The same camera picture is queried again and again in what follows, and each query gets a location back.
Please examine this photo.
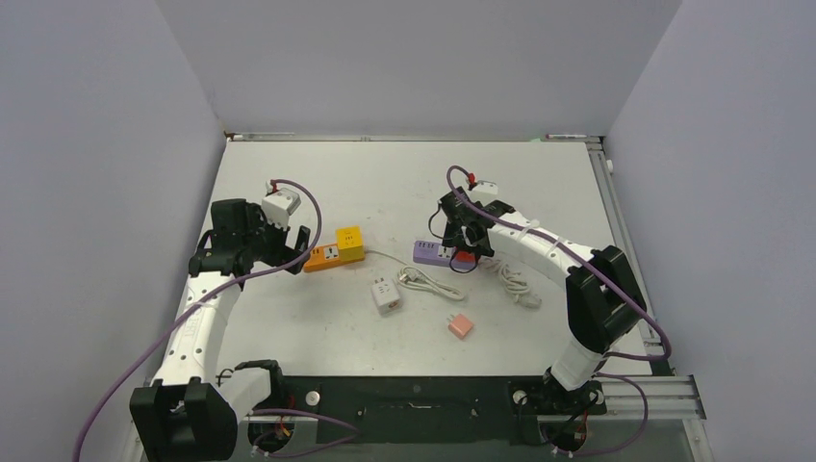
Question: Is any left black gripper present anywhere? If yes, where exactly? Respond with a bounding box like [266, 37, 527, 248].
[242, 204, 309, 274]

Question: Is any red cube plug adapter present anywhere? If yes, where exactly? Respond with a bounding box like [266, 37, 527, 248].
[451, 251, 477, 270]

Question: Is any orange power strip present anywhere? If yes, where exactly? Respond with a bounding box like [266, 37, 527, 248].
[302, 244, 343, 273]

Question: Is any yellow cube plug adapter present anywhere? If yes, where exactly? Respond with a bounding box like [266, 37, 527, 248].
[336, 225, 366, 263]

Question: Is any purple power strip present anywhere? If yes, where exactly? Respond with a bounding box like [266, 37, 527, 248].
[412, 240, 453, 267]

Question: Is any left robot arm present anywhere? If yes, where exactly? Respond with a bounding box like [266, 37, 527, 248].
[129, 189, 311, 461]

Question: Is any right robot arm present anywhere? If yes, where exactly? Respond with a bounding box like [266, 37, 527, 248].
[439, 188, 644, 412]

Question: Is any pink cube plug adapter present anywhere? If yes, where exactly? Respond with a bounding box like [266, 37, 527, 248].
[447, 314, 474, 340]

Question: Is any white cube plug adapter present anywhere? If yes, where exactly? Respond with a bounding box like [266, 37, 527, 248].
[370, 277, 402, 316]

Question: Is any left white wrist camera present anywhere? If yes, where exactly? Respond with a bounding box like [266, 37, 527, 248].
[261, 182, 301, 230]

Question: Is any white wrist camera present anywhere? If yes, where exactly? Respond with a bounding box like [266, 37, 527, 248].
[261, 182, 301, 230]
[468, 172, 498, 196]

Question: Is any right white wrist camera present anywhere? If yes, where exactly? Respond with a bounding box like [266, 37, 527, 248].
[468, 172, 498, 196]

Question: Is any purple strip white cable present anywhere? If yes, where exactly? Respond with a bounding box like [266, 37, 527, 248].
[477, 257, 545, 311]

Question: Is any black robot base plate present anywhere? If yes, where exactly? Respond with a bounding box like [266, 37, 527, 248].
[224, 374, 608, 447]

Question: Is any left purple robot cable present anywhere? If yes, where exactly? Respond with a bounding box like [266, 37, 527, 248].
[71, 178, 361, 462]

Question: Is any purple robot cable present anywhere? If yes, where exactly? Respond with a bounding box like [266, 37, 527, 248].
[445, 164, 674, 459]
[71, 178, 361, 462]

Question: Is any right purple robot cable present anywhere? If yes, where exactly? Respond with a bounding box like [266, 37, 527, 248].
[445, 164, 674, 459]

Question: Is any aluminium frame rail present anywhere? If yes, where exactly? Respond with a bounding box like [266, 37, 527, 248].
[132, 375, 707, 424]

